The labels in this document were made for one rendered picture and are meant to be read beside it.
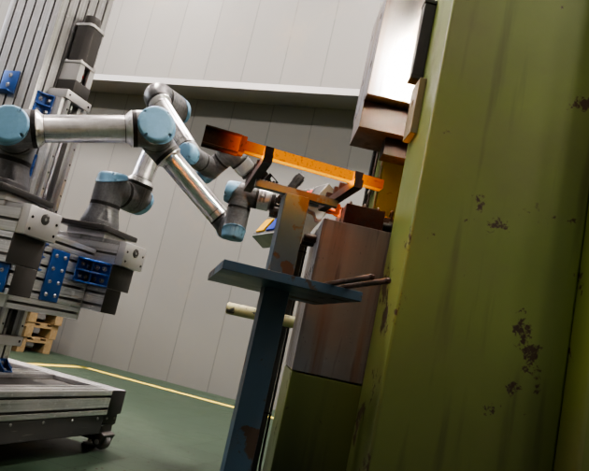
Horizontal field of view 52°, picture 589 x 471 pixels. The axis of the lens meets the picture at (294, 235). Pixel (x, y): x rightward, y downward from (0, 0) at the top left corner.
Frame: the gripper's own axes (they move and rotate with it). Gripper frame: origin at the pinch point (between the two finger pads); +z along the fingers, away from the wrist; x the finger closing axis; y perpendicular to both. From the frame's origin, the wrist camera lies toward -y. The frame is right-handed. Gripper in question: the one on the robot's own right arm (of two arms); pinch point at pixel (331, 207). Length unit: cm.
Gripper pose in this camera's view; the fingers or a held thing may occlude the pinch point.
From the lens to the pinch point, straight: 199.5
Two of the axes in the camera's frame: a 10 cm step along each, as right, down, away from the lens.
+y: -2.1, 9.6, -1.7
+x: 0.6, -1.6, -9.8
